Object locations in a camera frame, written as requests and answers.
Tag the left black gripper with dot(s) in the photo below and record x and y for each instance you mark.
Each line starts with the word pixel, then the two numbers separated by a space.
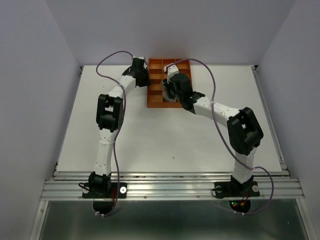
pixel 147 82

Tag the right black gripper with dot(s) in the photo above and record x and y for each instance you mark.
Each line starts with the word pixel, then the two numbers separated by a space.
pixel 167 86

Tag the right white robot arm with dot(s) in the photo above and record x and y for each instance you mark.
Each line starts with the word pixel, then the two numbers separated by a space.
pixel 239 129

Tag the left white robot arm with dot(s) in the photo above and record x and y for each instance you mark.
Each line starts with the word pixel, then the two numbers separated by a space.
pixel 110 115

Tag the orange compartment tray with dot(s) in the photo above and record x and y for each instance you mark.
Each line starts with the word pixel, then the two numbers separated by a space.
pixel 159 91

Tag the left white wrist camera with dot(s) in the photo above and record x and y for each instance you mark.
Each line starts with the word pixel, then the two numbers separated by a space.
pixel 138 57

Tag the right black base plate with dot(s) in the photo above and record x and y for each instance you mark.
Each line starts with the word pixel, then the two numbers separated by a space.
pixel 233 189

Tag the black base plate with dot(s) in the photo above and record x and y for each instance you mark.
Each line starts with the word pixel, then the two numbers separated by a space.
pixel 111 194
pixel 233 189

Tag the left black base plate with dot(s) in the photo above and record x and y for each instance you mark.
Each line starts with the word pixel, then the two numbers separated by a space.
pixel 111 194

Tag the aluminium rail frame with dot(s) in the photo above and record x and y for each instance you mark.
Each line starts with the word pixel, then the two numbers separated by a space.
pixel 170 160

